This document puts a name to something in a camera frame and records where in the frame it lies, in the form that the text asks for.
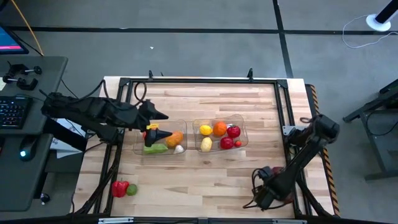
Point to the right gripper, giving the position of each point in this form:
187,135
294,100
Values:
270,196

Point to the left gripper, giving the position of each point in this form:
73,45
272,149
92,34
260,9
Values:
133,116

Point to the green cucumber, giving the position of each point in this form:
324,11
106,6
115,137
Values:
155,149

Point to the oblong orange vegetable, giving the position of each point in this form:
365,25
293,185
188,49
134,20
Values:
174,139

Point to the white garlic bulb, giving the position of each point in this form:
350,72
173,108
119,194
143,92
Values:
178,149

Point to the bright yellow lemon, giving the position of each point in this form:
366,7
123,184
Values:
206,130

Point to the pale yellow oval fruit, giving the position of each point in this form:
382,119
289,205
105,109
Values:
206,144

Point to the small red tomato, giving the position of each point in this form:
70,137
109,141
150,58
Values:
238,143

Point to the round orange fruit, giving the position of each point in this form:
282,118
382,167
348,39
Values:
219,129

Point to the red apple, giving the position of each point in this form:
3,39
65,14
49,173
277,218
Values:
226,143
234,132

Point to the green lime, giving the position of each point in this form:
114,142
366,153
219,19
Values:
132,189

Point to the red bell pepper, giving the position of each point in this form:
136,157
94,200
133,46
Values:
120,188

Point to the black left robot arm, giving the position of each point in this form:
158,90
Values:
93,109

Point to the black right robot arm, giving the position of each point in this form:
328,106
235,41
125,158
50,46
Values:
298,158

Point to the clear plastic bin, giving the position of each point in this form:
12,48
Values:
183,124
242,119

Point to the silver aluminium bar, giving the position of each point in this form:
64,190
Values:
289,221
115,220

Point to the yellow black hazard tape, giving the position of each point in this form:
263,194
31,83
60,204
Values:
328,174

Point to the grey metal plate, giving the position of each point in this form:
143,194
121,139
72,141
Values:
286,128

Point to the white paper sheet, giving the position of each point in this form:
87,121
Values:
63,151

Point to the grey desk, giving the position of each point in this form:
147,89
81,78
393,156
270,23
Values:
46,81

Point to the grey metal stand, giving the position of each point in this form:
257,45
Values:
379,140

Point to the black computer mouse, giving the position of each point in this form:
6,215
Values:
27,152

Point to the black knob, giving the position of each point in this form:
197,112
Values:
45,198

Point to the black desk clamp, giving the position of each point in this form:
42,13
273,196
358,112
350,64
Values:
18,68
23,83

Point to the black backlit keyboard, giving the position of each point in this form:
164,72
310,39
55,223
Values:
14,112

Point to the computer monitor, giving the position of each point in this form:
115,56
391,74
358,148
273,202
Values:
9,42

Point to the white tower fan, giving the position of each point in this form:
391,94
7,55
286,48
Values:
377,22

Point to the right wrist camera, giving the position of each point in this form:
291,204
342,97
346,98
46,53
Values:
266,172

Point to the black frame clamp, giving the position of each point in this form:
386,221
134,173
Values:
249,73
150,74

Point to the black metal table frame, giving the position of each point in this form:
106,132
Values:
202,81

